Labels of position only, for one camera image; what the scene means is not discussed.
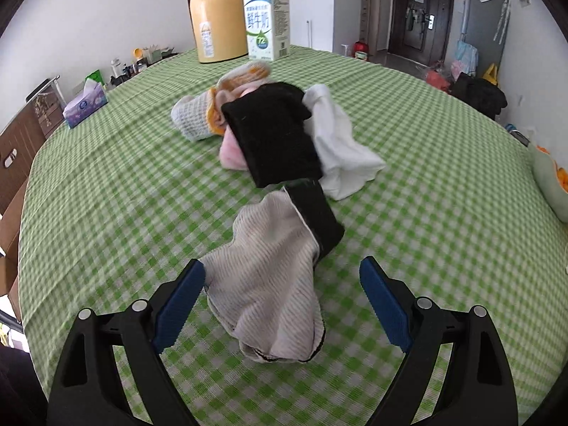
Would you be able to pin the purple tissue box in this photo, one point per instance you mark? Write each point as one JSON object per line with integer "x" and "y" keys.
{"x": 84, "y": 106}

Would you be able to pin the cream and orange sock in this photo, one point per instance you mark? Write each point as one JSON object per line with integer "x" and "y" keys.
{"x": 246, "y": 75}

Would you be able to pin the white plastic bottle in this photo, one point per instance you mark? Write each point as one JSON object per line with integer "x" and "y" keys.
{"x": 116, "y": 69}

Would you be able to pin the red plastic bag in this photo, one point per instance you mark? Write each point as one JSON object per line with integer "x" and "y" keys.
{"x": 437, "y": 80}

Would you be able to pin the brown slatted chair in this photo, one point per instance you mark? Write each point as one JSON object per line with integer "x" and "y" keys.
{"x": 17, "y": 142}

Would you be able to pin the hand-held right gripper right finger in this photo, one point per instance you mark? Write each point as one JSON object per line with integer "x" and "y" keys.
{"x": 384, "y": 306}

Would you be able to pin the white milk carton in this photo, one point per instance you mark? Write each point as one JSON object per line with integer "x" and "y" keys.
{"x": 266, "y": 17}

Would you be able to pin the light blue bag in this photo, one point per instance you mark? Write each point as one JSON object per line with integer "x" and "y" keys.
{"x": 467, "y": 57}

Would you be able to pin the grey upright board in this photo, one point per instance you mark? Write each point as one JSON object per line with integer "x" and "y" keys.
{"x": 483, "y": 22}

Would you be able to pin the grey sock with black cuff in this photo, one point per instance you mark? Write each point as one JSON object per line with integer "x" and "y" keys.
{"x": 266, "y": 275}

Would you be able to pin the yellow thermos jug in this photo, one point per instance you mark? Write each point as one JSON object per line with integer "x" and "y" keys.
{"x": 217, "y": 22}

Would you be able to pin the green checked tablecloth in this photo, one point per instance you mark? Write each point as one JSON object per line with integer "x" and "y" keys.
{"x": 421, "y": 213}

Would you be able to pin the grey waffle sock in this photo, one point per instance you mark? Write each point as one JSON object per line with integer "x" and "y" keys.
{"x": 193, "y": 115}

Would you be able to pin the brown cardboard box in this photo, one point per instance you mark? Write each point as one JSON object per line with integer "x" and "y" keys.
{"x": 11, "y": 230}

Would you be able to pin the green bowl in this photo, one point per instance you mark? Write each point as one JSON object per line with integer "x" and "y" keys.
{"x": 550, "y": 182}

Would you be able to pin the black bag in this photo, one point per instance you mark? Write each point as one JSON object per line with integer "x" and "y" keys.
{"x": 481, "y": 95}

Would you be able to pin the pink sock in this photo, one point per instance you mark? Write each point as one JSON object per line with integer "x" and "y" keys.
{"x": 233, "y": 155}

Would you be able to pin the large white sock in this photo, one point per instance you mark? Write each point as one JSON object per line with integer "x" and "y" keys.
{"x": 341, "y": 151}

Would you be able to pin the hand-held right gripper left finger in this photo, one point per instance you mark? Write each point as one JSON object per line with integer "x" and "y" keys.
{"x": 179, "y": 310}

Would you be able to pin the dark brown door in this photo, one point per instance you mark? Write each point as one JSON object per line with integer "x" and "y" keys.
{"x": 417, "y": 13}

